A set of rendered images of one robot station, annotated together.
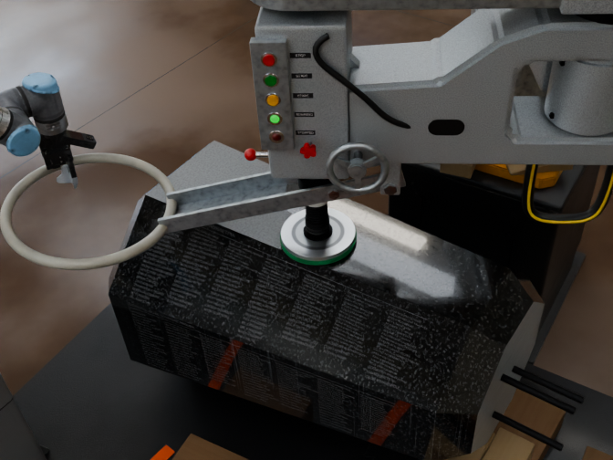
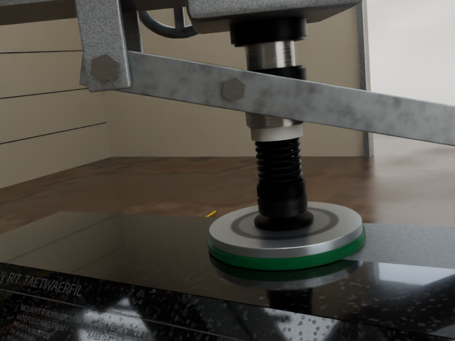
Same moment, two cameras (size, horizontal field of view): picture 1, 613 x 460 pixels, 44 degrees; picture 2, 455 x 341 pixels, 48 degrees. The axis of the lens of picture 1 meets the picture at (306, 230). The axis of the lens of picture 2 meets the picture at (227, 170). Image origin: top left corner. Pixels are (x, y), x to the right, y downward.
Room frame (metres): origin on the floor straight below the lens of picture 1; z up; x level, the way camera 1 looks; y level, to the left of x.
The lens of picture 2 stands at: (2.25, -0.20, 1.07)
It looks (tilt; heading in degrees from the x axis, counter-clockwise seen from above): 11 degrees down; 172
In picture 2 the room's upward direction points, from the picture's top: 6 degrees counter-clockwise
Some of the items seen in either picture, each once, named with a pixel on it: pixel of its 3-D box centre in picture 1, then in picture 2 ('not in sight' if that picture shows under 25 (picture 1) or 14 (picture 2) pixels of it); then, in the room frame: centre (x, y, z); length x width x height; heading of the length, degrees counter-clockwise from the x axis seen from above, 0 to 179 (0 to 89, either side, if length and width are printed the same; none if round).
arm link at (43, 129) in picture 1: (51, 122); not in sight; (1.86, 0.72, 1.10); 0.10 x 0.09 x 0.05; 22
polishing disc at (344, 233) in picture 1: (317, 233); (284, 225); (1.58, -0.03, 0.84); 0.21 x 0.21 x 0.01
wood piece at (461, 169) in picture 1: (463, 151); not in sight; (1.96, -0.53, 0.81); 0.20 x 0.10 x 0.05; 153
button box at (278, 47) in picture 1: (274, 96); not in sight; (1.47, 0.05, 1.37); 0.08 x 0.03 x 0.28; 82
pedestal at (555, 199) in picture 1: (492, 212); not in sight; (2.14, -0.71, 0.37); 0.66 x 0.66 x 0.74; 55
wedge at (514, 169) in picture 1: (537, 157); not in sight; (1.90, -0.76, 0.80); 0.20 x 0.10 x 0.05; 92
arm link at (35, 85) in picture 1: (43, 97); not in sight; (1.86, 0.71, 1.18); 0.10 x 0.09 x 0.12; 122
